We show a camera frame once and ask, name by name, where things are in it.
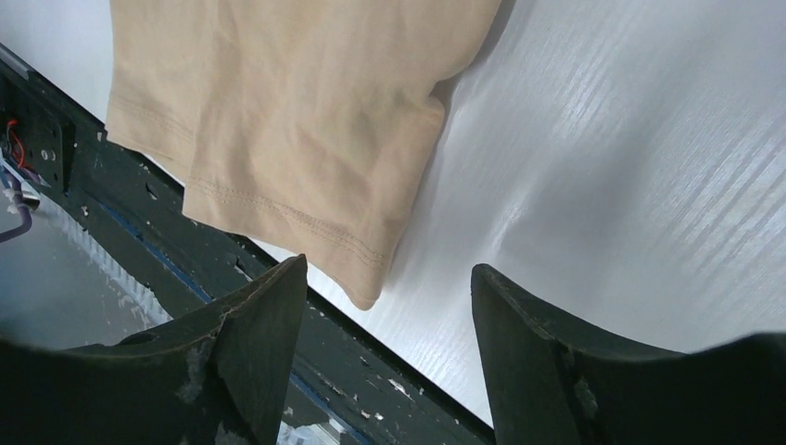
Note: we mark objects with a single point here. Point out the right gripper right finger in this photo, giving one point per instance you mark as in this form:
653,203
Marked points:
553,378

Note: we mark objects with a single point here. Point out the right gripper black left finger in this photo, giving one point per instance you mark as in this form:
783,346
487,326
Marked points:
217,375

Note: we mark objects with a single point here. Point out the beige t shirt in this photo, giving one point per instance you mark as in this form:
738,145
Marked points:
304,124

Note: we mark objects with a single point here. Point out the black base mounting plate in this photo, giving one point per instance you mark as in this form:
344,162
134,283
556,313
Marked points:
345,386

